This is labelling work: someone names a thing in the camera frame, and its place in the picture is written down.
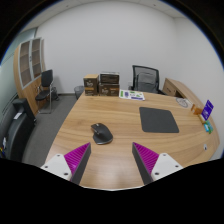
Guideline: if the grey waste bin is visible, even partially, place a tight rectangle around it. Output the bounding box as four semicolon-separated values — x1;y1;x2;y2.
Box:
73;85;85;100

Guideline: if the black computer mouse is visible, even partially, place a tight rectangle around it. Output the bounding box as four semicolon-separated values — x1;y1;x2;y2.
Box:
90;122;114;146

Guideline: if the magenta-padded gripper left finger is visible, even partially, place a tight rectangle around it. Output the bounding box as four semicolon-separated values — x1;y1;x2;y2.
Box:
40;142;92;186

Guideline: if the black mesh office chair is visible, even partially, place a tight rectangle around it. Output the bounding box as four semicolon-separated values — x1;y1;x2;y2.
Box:
129;64;164;95

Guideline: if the dark grey mouse pad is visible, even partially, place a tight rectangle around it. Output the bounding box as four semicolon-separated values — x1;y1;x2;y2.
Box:
138;106;180;134

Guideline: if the white sheet with coloured stickers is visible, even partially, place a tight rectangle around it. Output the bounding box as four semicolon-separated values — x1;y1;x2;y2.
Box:
118;89;146;101

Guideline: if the dark open-front cardboard box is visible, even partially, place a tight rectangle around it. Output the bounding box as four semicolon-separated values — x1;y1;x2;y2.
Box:
99;71;121;85

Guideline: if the wooden glass-door shelf unit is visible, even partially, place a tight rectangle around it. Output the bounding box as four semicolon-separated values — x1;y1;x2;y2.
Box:
13;36;46;116

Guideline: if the round white coaster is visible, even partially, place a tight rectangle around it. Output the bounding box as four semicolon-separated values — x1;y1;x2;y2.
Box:
175;97;190;108

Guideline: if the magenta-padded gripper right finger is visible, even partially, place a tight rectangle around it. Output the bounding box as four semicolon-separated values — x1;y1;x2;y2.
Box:
131;142;184;186

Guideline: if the wooden side cabinet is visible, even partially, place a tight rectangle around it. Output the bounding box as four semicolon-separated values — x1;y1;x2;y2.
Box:
162;77;204;109

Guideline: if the black metal-frame visitor chair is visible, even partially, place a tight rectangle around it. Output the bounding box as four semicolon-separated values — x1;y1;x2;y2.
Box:
34;69;59;115

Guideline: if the purple standing sign card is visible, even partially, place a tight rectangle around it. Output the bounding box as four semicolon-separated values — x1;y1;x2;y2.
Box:
200;99;215;121

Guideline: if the wide brown cardboard box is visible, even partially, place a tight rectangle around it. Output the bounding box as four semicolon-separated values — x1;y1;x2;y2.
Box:
98;82;121;98

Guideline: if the black leather armchair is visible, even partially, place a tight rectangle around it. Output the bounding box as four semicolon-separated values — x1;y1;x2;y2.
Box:
1;97;37;163

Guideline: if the orange-brown small box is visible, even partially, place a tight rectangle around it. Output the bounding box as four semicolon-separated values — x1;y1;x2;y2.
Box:
190;103;204;116

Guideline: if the tall brown cardboard box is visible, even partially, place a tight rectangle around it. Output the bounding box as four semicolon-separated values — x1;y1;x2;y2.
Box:
83;73;100;97

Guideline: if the green small box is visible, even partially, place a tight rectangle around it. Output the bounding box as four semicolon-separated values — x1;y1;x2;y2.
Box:
203;120;214;135

